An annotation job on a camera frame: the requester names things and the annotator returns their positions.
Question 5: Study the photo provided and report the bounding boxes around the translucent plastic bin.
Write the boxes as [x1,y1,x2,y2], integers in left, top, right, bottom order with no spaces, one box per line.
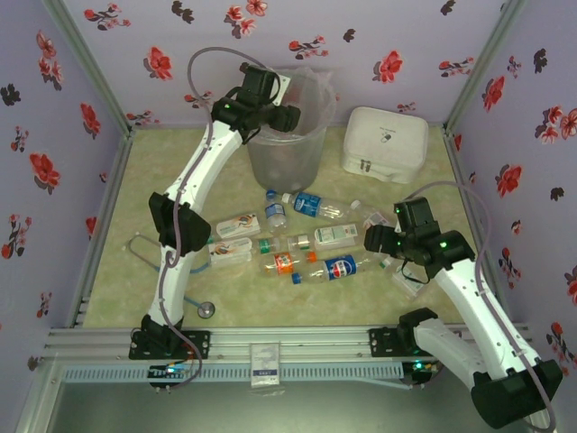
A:
[245,66,339,191]

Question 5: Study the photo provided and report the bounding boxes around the white label card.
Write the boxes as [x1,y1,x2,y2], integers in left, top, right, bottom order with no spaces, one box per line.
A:
[249,342,283,390]

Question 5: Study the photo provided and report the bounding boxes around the clear Pepsi bottle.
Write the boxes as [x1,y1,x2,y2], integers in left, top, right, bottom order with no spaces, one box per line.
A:
[290,253,385,287]

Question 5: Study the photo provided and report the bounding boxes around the right controller board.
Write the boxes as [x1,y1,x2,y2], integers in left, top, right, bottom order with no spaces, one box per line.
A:
[404,358,441,390]

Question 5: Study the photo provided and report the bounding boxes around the clear bottle orange label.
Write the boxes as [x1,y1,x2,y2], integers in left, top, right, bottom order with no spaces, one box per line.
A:
[261,251,319,277]

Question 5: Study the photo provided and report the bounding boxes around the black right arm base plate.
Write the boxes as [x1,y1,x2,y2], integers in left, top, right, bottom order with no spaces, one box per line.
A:
[368,327,409,360]

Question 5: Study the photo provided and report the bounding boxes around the clear bottle dark blue label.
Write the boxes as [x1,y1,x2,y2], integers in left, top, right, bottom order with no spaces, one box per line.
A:
[281,191,356,221]

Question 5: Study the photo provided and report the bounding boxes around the controller board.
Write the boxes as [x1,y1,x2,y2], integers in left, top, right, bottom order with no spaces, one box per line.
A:
[149,363,191,381]
[404,358,441,390]

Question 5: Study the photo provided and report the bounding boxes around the grey left arm cable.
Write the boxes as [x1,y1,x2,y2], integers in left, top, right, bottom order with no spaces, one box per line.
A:
[151,46,271,392]

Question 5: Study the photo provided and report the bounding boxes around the flat clear bottle green-white label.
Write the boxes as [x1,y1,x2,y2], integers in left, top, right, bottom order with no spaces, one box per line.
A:
[313,223,361,253]

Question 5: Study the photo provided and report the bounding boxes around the left controller board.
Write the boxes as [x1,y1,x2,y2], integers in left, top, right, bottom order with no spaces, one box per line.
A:
[149,363,191,381]

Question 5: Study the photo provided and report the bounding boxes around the white zippered case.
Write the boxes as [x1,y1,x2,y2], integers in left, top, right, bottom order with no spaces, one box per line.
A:
[340,106,429,184]

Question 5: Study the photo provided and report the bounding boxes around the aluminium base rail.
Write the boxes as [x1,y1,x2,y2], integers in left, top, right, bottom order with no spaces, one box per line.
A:
[43,323,534,363]

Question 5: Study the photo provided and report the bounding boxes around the clear bottle white cap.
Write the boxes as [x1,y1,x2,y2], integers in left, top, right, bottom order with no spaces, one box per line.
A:
[349,199,393,229]

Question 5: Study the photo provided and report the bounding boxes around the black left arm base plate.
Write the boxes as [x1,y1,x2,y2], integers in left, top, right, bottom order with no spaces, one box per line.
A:
[129,327,213,362]

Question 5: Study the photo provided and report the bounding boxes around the grey right arm cable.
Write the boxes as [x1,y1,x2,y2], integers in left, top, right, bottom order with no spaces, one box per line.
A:
[403,180,558,432]

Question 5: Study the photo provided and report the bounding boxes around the aluminium side rail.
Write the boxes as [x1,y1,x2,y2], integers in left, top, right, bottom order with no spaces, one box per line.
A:
[67,130,135,327]
[443,130,516,324]

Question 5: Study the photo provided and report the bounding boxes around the small clear labelled bottle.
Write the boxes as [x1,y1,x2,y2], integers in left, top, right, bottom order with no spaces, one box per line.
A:
[287,233,314,252]

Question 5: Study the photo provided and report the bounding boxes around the stethoscope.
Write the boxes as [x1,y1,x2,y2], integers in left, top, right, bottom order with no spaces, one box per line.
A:
[127,232,217,321]

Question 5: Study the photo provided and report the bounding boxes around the small green cap bottle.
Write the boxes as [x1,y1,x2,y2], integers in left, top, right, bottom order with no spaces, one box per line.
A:
[257,236,289,255]

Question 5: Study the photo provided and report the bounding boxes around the small blue cap bottle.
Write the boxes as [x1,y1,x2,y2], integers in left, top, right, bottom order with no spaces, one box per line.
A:
[264,189,289,234]

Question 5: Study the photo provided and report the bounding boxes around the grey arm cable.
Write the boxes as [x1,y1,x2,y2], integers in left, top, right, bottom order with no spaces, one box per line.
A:
[403,180,558,432]
[151,46,271,392]

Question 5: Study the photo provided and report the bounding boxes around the aluminium frame post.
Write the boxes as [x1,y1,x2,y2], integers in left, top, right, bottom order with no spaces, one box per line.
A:
[42,0,135,135]
[443,0,529,133]

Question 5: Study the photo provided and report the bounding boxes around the white slotted cable duct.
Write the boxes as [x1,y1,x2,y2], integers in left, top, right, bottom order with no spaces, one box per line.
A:
[60,363,405,385]

